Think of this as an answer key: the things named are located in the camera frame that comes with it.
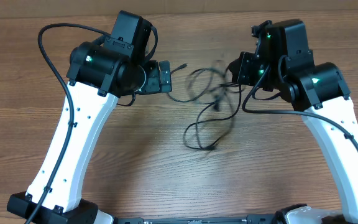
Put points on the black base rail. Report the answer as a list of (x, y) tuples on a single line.
[(249, 219)]

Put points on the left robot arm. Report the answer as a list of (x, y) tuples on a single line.
[(116, 64)]

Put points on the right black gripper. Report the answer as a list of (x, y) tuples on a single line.
[(247, 68)]

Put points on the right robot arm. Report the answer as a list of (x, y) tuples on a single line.
[(283, 62)]

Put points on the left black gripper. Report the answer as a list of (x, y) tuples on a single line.
[(151, 84)]

